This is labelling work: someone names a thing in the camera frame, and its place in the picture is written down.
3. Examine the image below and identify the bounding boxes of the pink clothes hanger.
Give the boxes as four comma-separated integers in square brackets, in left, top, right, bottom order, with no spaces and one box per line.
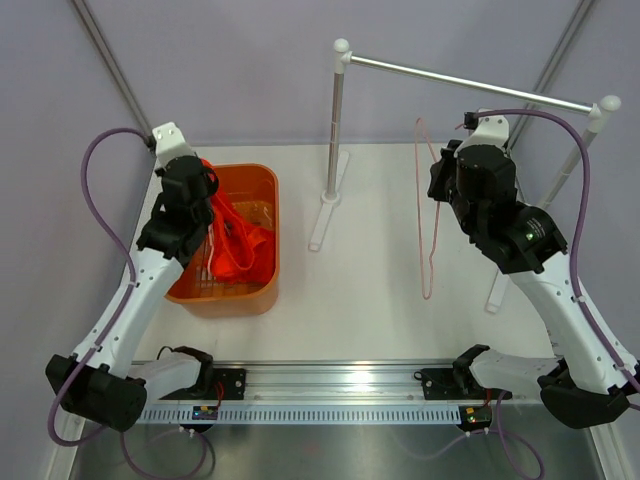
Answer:
[414,117,441,301]

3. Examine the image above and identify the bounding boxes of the orange shorts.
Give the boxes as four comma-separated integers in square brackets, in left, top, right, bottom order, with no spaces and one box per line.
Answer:
[203,161,279,286]

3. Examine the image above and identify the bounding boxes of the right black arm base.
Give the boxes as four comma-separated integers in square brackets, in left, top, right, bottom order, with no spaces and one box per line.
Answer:
[413,344,513,400]

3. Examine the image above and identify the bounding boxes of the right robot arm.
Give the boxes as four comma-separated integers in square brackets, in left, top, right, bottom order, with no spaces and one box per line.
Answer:
[427,140,633,429]

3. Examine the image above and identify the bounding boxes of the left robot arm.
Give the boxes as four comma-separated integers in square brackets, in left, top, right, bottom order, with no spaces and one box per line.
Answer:
[45,154,219,432]

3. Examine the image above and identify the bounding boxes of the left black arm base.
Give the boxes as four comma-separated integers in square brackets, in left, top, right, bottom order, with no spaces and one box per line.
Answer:
[156,346,246,401]

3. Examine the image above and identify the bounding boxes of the orange plastic basket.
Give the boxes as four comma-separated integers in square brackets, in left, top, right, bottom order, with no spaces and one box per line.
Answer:
[166,164,280,318]

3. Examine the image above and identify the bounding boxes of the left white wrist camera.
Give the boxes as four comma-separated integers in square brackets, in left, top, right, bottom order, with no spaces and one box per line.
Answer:
[150,122,196,167]

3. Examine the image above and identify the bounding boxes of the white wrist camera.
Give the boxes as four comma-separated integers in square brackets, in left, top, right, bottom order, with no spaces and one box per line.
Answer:
[150,122,196,167]
[455,112,510,152]

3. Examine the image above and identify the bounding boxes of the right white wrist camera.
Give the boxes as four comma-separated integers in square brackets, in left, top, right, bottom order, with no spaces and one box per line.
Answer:
[455,112,510,152]

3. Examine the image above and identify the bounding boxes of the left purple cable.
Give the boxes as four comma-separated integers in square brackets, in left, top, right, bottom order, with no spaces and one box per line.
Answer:
[47,127,151,447]

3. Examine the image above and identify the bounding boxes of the purple cable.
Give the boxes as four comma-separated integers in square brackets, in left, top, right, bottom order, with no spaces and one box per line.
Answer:
[47,127,151,447]
[474,108,640,391]

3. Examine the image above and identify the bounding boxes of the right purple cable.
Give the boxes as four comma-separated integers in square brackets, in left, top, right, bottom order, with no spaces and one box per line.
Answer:
[474,108,640,391]

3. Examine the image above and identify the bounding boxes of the aluminium mounting rail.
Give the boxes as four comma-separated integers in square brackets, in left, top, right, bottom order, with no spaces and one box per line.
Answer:
[64,360,611,405]

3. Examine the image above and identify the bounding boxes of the white slotted cable duct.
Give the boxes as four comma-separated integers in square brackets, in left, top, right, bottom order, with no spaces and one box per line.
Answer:
[137,403,462,425]

